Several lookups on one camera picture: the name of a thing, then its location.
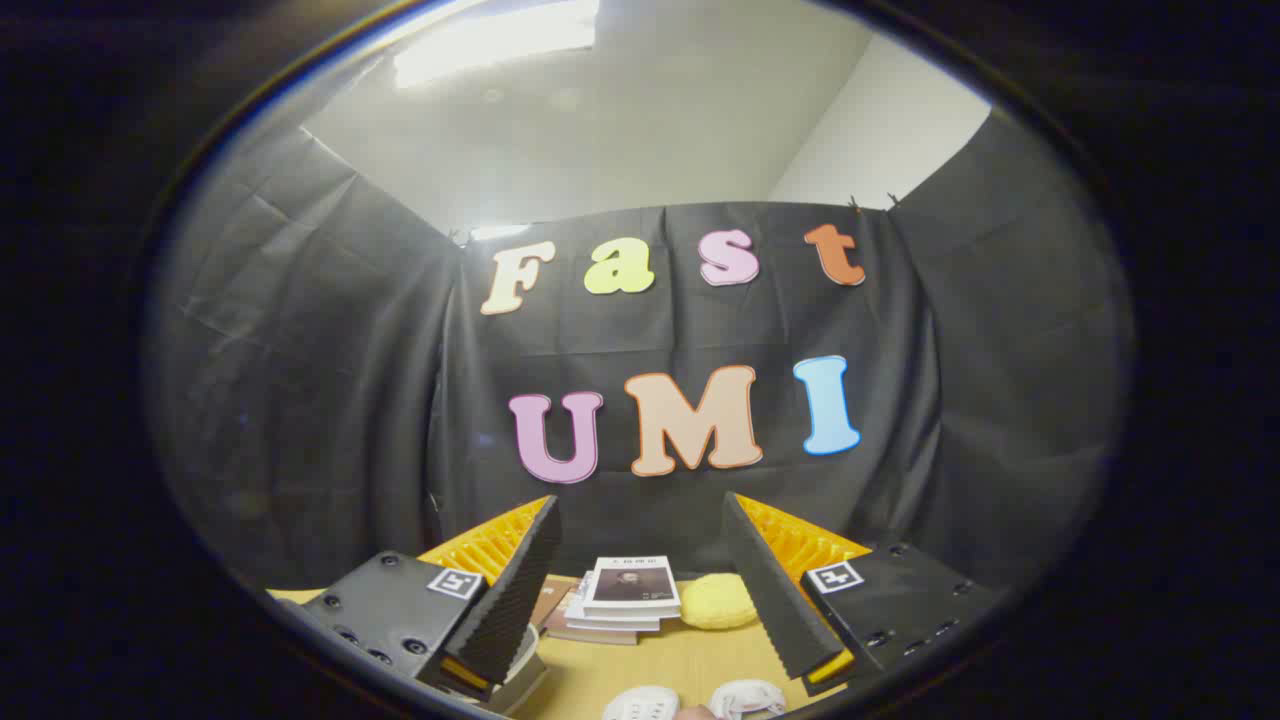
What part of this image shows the plain white book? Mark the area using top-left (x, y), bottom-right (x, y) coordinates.
top-left (566, 572), bottom-right (663, 633)

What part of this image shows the yellow round plush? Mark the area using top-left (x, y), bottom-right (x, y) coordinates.
top-left (680, 572), bottom-right (759, 631)

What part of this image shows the white book with portrait cover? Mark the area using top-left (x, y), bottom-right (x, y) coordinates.
top-left (583, 556), bottom-right (682, 618)

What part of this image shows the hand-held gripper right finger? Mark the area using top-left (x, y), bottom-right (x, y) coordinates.
top-left (720, 490), bottom-right (1004, 699)

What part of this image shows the white shoe with striped sides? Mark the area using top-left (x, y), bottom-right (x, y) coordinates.
top-left (600, 685), bottom-right (681, 720)
top-left (708, 678), bottom-right (789, 720)

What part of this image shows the thick book with brown edges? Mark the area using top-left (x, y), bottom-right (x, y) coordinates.
top-left (545, 615), bottom-right (641, 646)

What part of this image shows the tan storage box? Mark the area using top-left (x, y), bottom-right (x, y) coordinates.
top-left (490, 625), bottom-right (551, 716)

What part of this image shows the brown cover book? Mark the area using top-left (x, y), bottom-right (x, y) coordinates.
top-left (528, 577), bottom-right (579, 631)

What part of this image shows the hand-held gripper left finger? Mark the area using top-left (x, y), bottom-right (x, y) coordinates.
top-left (298, 495), bottom-right (564, 703)

